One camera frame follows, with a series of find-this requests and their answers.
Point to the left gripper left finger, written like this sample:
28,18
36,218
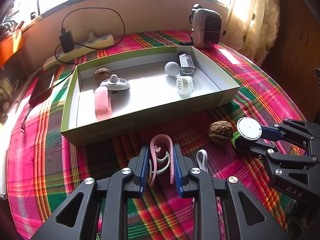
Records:
98,204

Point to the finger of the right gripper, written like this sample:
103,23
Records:
271,133
270,153

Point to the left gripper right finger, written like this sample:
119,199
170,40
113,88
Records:
244,217

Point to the green white suction spool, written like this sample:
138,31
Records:
247,128

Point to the pink hook clip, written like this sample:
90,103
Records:
161,158

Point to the wrinkled walnut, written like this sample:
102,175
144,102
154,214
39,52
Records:
101,74
220,132

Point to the pink oval case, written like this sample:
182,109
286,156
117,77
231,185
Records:
103,109

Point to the white ribbed cap jar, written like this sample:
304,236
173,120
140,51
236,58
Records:
185,85

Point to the white panda toy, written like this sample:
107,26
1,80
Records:
114,83

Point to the black bicycle light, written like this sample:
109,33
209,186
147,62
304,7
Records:
187,67

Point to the green cardboard box tray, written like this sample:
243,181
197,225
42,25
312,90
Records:
151,98

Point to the cream patterned curtain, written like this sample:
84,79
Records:
252,28

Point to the black power bank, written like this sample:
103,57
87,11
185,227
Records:
44,86

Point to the small grey space heater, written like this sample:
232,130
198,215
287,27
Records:
205,27

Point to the white power strip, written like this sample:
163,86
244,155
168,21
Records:
79,50

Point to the black charger adapter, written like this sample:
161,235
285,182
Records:
66,40

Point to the orange shelf tray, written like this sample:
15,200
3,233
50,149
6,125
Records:
10,45

